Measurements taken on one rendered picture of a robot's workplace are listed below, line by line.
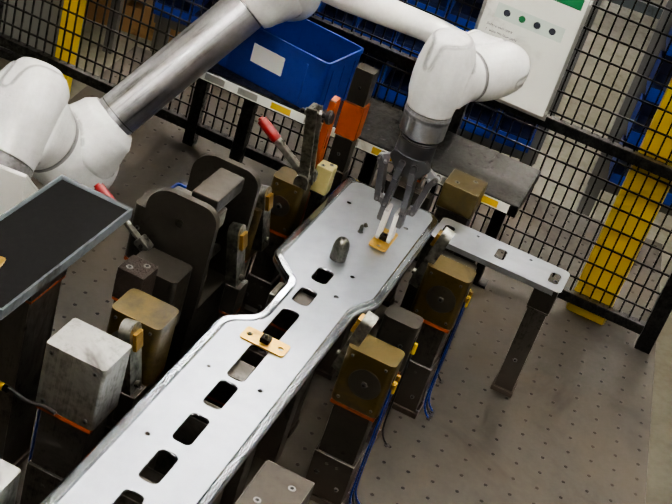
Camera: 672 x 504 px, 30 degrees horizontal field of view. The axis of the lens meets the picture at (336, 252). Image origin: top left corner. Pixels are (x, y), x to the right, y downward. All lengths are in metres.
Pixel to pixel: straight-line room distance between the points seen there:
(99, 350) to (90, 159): 0.94
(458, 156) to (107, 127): 0.79
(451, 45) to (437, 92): 0.09
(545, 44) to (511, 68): 0.44
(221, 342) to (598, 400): 1.06
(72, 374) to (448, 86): 0.88
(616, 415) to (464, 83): 0.91
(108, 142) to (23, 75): 0.25
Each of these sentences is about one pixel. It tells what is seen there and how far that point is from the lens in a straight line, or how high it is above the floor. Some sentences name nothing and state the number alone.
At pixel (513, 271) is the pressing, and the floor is 1.00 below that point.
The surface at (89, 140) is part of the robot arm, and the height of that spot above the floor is 0.93.
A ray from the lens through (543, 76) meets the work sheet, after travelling 2.87.
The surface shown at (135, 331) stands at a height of 1.10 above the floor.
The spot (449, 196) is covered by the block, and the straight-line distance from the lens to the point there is 2.68.
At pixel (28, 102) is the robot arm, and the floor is 1.04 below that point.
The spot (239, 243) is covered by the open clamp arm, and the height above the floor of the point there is 1.07.
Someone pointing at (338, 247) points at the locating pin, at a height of 1.03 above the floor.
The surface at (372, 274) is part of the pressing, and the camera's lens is 2.39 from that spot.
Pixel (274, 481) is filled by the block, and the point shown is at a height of 1.03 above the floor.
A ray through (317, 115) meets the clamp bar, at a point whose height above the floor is 1.20.
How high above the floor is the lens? 2.26
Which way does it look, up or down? 31 degrees down
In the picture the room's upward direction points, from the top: 18 degrees clockwise
